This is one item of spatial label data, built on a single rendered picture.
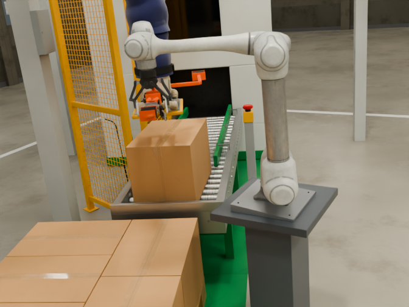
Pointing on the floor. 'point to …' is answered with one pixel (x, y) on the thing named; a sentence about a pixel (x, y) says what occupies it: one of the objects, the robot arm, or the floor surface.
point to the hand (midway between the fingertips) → (152, 111)
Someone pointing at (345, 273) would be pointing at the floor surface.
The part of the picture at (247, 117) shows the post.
